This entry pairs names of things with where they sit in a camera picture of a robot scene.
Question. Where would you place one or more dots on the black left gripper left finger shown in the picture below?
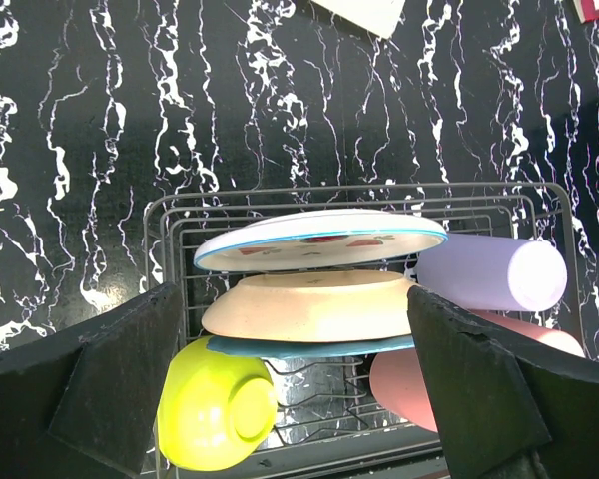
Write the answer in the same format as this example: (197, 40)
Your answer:
(81, 403)

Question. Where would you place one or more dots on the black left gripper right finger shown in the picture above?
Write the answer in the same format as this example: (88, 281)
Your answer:
(505, 405)

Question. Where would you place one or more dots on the pink cup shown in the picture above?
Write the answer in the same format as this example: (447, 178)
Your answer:
(397, 383)

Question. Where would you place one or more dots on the lilac cup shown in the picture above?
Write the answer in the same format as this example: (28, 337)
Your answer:
(493, 273)

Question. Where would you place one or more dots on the teal scalloped plate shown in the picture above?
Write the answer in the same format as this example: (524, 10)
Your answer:
(293, 350)

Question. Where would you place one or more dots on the yellow-green bowl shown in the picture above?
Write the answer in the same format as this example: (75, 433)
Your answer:
(215, 409)

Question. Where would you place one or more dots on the beige speckled plate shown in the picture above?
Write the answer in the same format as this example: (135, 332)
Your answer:
(309, 307)

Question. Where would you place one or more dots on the white plate with strawberries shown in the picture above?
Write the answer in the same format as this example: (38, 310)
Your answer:
(319, 239)

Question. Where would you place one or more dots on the dark red booklet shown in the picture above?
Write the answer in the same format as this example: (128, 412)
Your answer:
(587, 10)

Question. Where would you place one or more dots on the floral cover book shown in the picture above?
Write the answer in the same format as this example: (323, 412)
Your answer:
(379, 17)

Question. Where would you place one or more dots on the grey wire dish rack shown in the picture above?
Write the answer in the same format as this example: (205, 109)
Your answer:
(329, 424)

